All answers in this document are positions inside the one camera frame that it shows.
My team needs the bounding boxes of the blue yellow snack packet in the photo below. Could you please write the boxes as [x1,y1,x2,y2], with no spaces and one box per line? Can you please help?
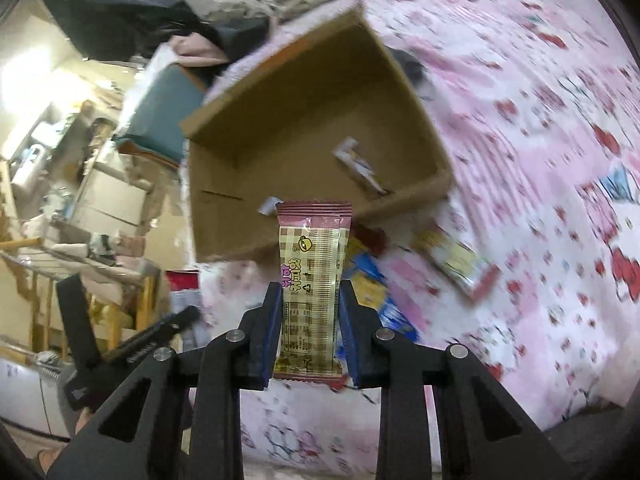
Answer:
[345,237,418,343]

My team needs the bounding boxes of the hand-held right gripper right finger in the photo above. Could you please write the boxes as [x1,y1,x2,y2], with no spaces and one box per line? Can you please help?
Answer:
[339,280,576,480]

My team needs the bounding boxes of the yellow maroon wafer packet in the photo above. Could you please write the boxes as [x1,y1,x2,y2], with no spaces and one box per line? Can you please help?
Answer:
[272,200,353,381]

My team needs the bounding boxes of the pink cloth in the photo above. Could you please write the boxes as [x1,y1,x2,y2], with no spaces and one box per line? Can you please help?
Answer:
[167,30,232,68]

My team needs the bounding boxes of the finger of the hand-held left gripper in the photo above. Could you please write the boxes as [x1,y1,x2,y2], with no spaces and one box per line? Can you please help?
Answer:
[100,305,202,363]
[55,274,103,366]

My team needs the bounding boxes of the grey trousers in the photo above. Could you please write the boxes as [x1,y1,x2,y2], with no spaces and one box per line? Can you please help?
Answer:
[540,402,640,480]

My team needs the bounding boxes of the pink printed blanket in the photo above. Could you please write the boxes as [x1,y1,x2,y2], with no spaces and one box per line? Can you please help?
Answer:
[189,0,640,476]

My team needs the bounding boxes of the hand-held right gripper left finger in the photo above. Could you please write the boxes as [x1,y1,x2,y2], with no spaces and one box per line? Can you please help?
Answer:
[47,280,285,480]

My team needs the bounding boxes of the yellow snack packet red edge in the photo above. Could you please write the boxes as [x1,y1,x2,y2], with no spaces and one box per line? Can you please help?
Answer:
[415,225,501,303]

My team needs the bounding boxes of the small white snack packet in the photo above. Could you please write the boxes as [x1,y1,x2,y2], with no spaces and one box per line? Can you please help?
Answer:
[332,137,391,196]

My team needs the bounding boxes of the dark cloth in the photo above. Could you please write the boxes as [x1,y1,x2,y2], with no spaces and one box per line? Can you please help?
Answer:
[37,0,223,61]

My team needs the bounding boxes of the white storage boxes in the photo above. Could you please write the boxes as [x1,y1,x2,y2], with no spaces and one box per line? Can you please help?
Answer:
[70,160,155,240]

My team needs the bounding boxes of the cardboard box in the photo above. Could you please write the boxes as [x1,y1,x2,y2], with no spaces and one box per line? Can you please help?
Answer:
[179,2,455,263]

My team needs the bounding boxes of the dark grey pouch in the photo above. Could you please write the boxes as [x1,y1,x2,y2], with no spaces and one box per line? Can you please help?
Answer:
[390,47,437,102]

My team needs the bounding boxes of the red white bag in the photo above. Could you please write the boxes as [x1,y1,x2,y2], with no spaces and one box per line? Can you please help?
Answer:
[165,269,202,295]

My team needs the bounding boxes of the wooden rack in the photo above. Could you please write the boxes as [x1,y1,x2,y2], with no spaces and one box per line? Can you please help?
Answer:
[0,237,162,353]

